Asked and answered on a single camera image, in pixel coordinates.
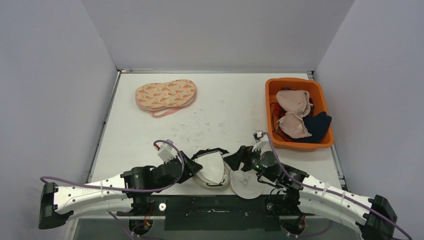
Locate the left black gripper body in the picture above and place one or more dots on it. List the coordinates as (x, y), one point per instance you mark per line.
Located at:
(177, 159)

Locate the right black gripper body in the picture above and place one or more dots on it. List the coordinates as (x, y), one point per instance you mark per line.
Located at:
(241, 158)

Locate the round white mesh laundry bag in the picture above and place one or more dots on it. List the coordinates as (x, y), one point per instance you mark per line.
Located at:
(216, 176)

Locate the beige pink lace bra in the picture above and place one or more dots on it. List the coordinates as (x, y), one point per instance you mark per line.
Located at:
(296, 105)

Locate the floral mesh laundry bag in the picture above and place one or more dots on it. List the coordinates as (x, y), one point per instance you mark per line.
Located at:
(166, 98)

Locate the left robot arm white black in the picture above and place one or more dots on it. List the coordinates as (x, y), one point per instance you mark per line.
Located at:
(126, 193)

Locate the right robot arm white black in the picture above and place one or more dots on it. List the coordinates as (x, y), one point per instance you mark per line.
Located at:
(372, 217)

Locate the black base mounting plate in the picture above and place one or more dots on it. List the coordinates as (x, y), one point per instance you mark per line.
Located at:
(216, 213)

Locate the orange plastic bin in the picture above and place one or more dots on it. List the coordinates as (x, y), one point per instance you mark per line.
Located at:
(274, 85)

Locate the navy blue garment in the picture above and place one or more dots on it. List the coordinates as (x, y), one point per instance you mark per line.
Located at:
(317, 126)

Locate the maroon garment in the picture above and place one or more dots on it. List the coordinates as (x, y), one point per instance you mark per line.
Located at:
(285, 89)

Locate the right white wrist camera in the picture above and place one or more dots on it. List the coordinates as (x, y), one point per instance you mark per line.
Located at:
(261, 140)

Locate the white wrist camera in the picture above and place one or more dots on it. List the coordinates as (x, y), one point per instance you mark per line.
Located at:
(261, 140)
(166, 152)

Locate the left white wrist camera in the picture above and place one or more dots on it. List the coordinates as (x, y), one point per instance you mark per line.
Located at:
(166, 152)

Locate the red black strappy garment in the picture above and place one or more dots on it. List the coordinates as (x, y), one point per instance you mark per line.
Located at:
(277, 112)

